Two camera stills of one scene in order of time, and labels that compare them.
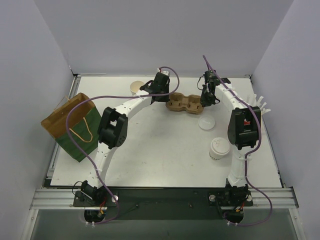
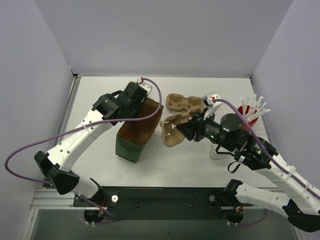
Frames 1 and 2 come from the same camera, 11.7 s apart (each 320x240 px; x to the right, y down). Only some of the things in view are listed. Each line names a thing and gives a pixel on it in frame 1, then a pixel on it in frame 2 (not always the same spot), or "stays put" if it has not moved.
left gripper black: (161, 96) -> (139, 104)
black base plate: (164, 203) stays put
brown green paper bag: (84, 123) -> (132, 136)
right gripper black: (206, 98) -> (196, 127)
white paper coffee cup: (219, 147) stays put
